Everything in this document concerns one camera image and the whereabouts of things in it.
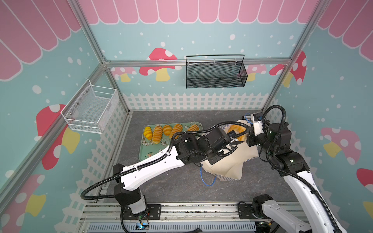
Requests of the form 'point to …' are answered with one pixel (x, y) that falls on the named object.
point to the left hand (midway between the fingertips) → (215, 150)
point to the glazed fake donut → (238, 129)
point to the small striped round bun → (167, 129)
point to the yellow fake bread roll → (147, 133)
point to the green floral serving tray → (185, 128)
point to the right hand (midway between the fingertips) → (248, 126)
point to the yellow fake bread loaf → (177, 128)
